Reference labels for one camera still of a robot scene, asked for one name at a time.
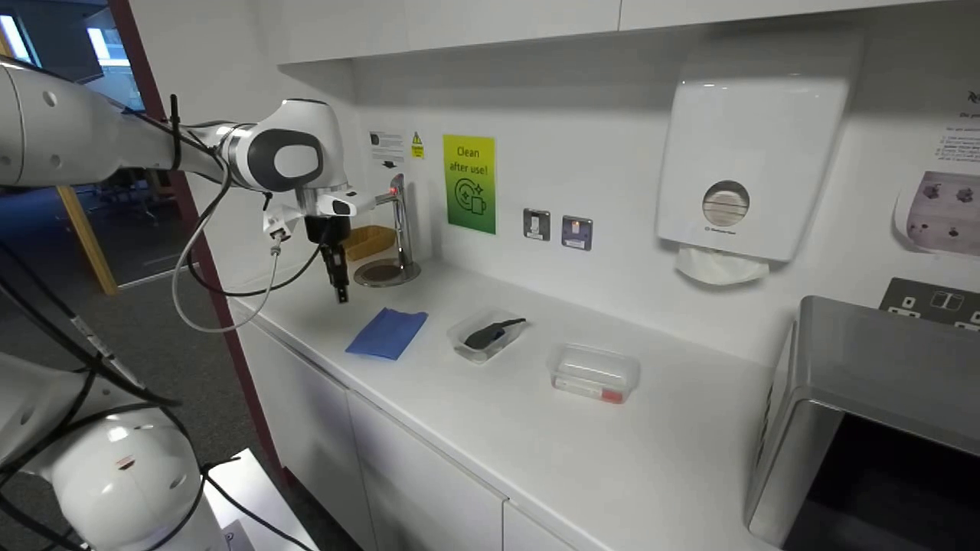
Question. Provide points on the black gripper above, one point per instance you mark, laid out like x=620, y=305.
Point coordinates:
x=327, y=236

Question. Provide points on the blue towel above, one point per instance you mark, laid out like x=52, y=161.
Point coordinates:
x=387, y=333

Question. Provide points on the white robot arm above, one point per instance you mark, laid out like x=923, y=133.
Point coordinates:
x=63, y=133

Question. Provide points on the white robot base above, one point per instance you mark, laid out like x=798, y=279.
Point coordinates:
x=120, y=470

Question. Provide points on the yellow sponge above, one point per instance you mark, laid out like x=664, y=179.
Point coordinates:
x=369, y=242

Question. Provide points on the chrome tap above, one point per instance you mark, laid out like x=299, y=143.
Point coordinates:
x=395, y=199

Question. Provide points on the small warning stickers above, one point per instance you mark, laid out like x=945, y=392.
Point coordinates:
x=395, y=148

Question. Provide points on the clear plastic tray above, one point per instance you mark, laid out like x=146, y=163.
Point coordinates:
x=474, y=322

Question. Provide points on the white lower cabinet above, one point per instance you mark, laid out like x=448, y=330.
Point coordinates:
x=419, y=452

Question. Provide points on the white cabinet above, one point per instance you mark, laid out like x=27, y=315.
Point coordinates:
x=419, y=452
x=437, y=49

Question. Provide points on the white upper cabinet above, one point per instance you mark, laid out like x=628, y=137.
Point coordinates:
x=437, y=49

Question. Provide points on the clear container with red label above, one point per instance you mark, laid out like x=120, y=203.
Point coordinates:
x=595, y=375

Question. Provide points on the white paper towel dispenser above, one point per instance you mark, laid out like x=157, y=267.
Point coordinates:
x=742, y=170

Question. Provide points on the stainless steel appliance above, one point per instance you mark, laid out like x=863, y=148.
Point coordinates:
x=872, y=432

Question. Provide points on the black control panel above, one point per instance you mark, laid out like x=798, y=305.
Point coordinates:
x=931, y=305

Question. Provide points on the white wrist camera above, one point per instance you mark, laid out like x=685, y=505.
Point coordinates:
x=339, y=203

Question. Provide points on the green yellow wall sign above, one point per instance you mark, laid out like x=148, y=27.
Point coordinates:
x=468, y=179

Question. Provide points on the left wall socket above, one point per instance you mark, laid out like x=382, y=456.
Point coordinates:
x=538, y=223

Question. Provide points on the wall socket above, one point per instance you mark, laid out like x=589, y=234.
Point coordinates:
x=538, y=223
x=575, y=234

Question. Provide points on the right wall socket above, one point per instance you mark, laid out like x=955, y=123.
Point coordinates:
x=575, y=234

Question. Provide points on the white wall poster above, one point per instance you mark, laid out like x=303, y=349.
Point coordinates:
x=942, y=203

